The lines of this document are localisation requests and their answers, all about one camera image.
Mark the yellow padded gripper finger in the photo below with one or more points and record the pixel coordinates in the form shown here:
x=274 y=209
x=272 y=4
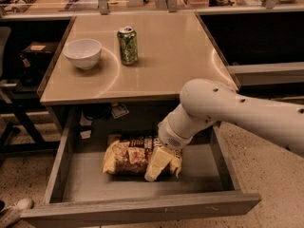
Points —
x=161 y=158

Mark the brown sea salt chip bag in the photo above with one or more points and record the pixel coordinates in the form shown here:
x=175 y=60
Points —
x=130 y=155

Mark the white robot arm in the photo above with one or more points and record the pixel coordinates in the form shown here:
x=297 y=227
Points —
x=204 y=103

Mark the grey open drawer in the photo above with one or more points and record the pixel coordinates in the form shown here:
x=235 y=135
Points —
x=79 y=194

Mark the grey cabinet with counter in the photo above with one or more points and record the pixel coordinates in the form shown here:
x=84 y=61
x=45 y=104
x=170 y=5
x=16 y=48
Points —
x=173 y=49

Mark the white paper tag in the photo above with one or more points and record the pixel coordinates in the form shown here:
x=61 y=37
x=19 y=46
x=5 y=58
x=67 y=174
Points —
x=119 y=110

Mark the green soda can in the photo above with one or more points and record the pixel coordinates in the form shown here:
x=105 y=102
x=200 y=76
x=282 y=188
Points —
x=127 y=38

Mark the white bowl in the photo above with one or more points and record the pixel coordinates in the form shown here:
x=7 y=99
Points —
x=83 y=53

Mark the white sneaker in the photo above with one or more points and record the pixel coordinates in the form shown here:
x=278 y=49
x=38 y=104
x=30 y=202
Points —
x=12 y=213

